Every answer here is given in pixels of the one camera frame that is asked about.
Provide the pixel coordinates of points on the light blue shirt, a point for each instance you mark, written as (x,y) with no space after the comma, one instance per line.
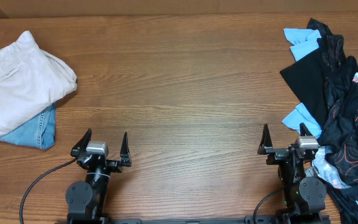
(303,41)

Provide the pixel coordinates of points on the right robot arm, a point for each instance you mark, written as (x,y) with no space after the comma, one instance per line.
(304,197)

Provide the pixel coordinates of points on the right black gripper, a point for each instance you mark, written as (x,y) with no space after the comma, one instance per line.
(277,154)

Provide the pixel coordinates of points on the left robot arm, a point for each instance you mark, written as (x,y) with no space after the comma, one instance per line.
(86,198)

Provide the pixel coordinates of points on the folded blue jeans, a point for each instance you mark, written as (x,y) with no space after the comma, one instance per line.
(37,132)

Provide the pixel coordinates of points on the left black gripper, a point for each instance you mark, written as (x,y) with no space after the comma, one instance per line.
(86,139)

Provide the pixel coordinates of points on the folded beige trousers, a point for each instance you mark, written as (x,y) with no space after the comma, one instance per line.
(31,79)

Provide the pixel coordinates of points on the black orange patterned jersey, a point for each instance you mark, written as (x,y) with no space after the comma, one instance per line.
(340,131)

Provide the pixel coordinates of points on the plain black garment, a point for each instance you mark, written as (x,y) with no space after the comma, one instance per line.
(306,79)

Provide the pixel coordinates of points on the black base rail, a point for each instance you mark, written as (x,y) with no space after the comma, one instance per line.
(261,219)

